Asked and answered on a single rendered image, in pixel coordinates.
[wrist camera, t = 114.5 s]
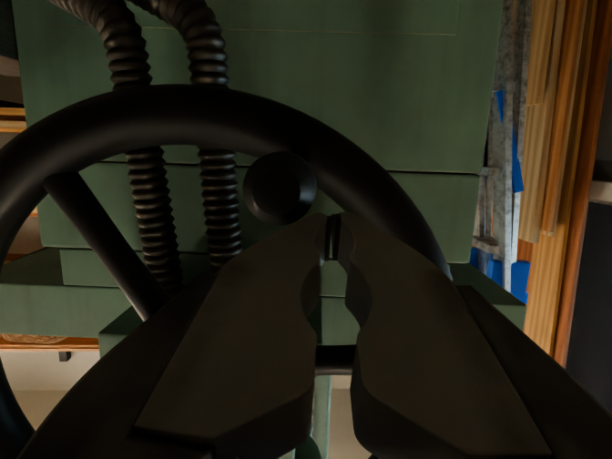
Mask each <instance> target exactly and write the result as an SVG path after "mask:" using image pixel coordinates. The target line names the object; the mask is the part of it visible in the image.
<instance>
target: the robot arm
mask: <svg viewBox="0 0 612 459"><path fill-rule="evenodd" d="M330 243H331V246H332V258H333V259H334V260H337V261H338V262H339V264H340V265H341V266H342V267H343V269H344V270H345V272H346V273H347V276H348V277H347V285H346V293H345V306H346V308H347V309H348V310H349V311H350V312H351V314H352V315H353V316H354V318H355V319H356V321H357V322H358V324H359V326H360V328H361V329H360V331H359V332H358V335H357V341H356V347H355V354H354V361H353V367H352V379H351V386H350V394H351V404H352V422H353V430H354V434H355V436H356V439H357V440H358V442H359V443H360V445H361V446H362V447H363V448H364V449H366V450H367V451H368V452H370V453H371V454H373V455H375V456H376V457H378V458H379V459H612V414H611V413H610V412H609V411H608V410H607V409H606V408H605V407H604V406H603V405H602V404H601V403H600V402H599V401H598V400H597V399H596V398H595V397H594V396H593V395H592V394H591V393H590V392H589V391H588V390H587V389H586V388H585V387H584V386H583V385H582V384H581V383H580V382H579V381H578V380H577V379H575V378H574V377H573V376H572V375H571V374H570V373H569V372H568V371H567V370H565V369H564V368H563V367H562V366H561V365H560V364H559V363H558V362H556V361H555V360H554V359H553V358H552V357H551V356H550V355H548V354H547V353H546V352H545V351H544V350H543V349H542V348H540V347H539V346H538V345H537V344H536V343H535V342H534V341H532V340H531V339H530V338H529V337H528V336H527V335H526V334H525V333H523V332H522V331H521V330H520V329H519V328H518V327H517V326H515V325H514V324H513V323H512V322H511V321H510V320H509V319H507V318H506V317H505V316H504V314H503V313H502V312H500V311H499V310H498V309H497V308H496V307H495V306H494V305H493V304H491V303H490V302H489V301H488V300H487V299H486V298H485V297H483V296H482V295H481V294H480V293H479V292H478V291H477V290H475V289H474V288H473V287H472V286H471V285H456V284H455V283H454V282H453V281H452V280H451V279H450V278H449V277H448V276H447V275H446V274H444V273H443V272H442V271H441V270H440V269H439V268H438V267H437V266H435V265H434V264H433V263H432V262H431V261H429V260H428V259H426V258H425V256H423V255H422V254H421V253H419V252H418V251H416V250H414V249H413V248H411V247H410V246H408V245H407V244H405V243H403V242H402V241H400V240H398V239H396V238H395V237H393V236H392V235H390V234H388V233H387V232H385V231H383V230H381V229H379V228H377V227H376V226H374V225H372V224H371V223H370V222H368V221H366V220H365V219H362V218H360V217H359V216H357V215H355V214H353V213H351V212H340V213H337V214H332V215H331V216H327V215H325V214H323V213H314V214H312V215H310V216H309V217H307V218H305V219H302V220H300V221H298V222H296V223H294V224H292V225H290V226H289V227H287V228H285V229H282V230H280V231H278V232H276V233H274V234H272V235H270V236H269V237H267V238H265V239H263V240H260V241H258V242H257V243H255V244H253V245H252V246H250V247H249V248H247V249H245V250H244V251H243V252H241V253H240V254H238V255H237V256H236V257H234V258H233V259H232V260H230V261H229V262H228V263H226V264H225V265H224V266H223V267H222V268H221V269H219V270H218V271H217V272H216V273H208V272H203V273H202V274H201V275H199V276H198V277H197V278H196V279H195V280H194V281H193V282H191V283H190V284H189V285H188V286H187V287H186V288H184V289H183V290H182V291H181V292H179V293H178V294H177V295H176V296H175V297H173V298H172V299H171V300H170V301H168V302H167V303H166V304H165V305H164V306H162V307H161V308H160V309H159V310H158V311H156V312H155V313H154V314H153V315H151V316H150V317H149V318H148V319H147V320H145V321H144V322H143V323H142V324H140V325H139V326H138V327H137V328H136V329H135V330H134V331H133V332H131V333H130V334H129V335H128V336H127V337H126V338H124V339H123V340H122V341H121V342H119V343H118V344H117V345H116V346H115V347H114V348H112V349H111V350H110V351H109V352H108V353H106V354H105V355H104V356H103V357H102V358H101V359H100V360H99V361H98V362H97V363H95V364H94V365H93V366H92V367H91V368H90V369H89V370H88V371H87V372H86V373H85V374H84V375H83V376H82V377H81V378H80V379H79V380H78V381H77V382H76V384H75V385H74V386H73V387H72V388H71V389H70V390H69V391H68V392H67V393H66V395H65V396H64V397H63V398H62V399H61V400H60V401H59V403H58V404H57V405H56V406H55V408H54V409H53V410H52V411H51V412H50V414H49V415H48V416H47V417H46V419H45V420H44V421H43V422H42V423H41V424H40V426H39V427H38V428H37V429H36V431H35V433H34V434H33V435H32V437H31V438H30V439H29V441H28V442H27V443H26V445H25V447H24V448H23V450H22V451H21V452H20V454H19V455H18V456H17V458H16V459H278V458H280V457H281V456H283V455H285V454H287V453H288V452H290V451H292V450H294V449H295V448H297V447H299V446H300V445H302V444H303V443H304V442H305V441H306V439H307V438H308V436H309V434H310V431H311V414H312V403H313V391H314V376H315V362H316V347H317V335H316V332H315V330H314V329H313V328H312V327H311V325H310V324H309V322H308V320H307V318H308V316H309V315H310V314H311V313H312V311H313V310H314V309H315V308H316V307H317V304H318V292H319V277H320V266H321V265H322V264H323V263H324V262H325V261H329V255H330Z"/></svg>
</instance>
